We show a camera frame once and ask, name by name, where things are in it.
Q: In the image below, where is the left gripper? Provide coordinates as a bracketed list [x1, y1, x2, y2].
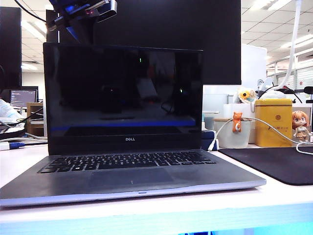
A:
[46, 0, 110, 43]

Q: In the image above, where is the gray Dell laptop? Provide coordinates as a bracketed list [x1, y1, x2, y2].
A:
[0, 42, 267, 208]

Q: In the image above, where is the black monitor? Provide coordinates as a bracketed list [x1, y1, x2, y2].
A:
[0, 6, 22, 89]

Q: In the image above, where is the small monitor showing code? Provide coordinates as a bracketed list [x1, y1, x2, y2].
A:
[0, 86, 39, 110]

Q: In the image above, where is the wooden desk shelf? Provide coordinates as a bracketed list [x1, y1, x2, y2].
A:
[26, 102, 45, 137]

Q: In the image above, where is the large dark-screen monitor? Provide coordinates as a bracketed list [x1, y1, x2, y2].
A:
[45, 0, 242, 86]

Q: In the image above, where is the stack of white papers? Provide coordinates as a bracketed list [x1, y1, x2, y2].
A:
[0, 99, 25, 126]

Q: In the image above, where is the black monitor base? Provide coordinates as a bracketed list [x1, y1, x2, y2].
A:
[0, 127, 26, 141]

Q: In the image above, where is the dark blue box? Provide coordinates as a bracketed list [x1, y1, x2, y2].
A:
[201, 129, 218, 150]

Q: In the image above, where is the white storage box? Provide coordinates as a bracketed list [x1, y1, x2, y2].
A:
[223, 102, 256, 120]

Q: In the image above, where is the sunflower plush toy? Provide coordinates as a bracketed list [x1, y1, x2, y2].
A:
[237, 88, 256, 103]

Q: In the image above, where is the white partition panel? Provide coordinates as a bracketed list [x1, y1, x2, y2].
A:
[241, 44, 268, 86]

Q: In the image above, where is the orange cat figurine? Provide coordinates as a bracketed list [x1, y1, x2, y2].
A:
[231, 111, 243, 134]

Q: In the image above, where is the white hanging tube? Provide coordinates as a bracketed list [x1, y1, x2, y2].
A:
[278, 0, 302, 90]

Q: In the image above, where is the yellow tin box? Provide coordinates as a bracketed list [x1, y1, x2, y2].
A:
[254, 98, 293, 148]

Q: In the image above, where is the black mouse pad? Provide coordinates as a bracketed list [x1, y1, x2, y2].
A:
[218, 146, 313, 186]

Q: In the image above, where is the orange-haired anime figure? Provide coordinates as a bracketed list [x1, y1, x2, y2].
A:
[291, 110, 313, 142]

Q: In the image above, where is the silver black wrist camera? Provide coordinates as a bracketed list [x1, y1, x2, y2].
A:
[84, 0, 118, 23]

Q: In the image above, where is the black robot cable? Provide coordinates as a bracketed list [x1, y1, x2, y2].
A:
[14, 0, 49, 23]

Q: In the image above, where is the thin black cable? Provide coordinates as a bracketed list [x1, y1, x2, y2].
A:
[17, 107, 45, 123]

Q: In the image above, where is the thick white cable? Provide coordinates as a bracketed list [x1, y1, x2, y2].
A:
[24, 132, 48, 141]

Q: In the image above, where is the gray-white cable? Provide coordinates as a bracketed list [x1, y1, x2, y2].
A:
[0, 137, 47, 143]

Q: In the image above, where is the black cable with blue plug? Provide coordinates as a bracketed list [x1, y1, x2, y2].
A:
[9, 141, 48, 149]

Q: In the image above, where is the white charging cable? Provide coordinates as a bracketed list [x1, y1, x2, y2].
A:
[208, 117, 313, 155]

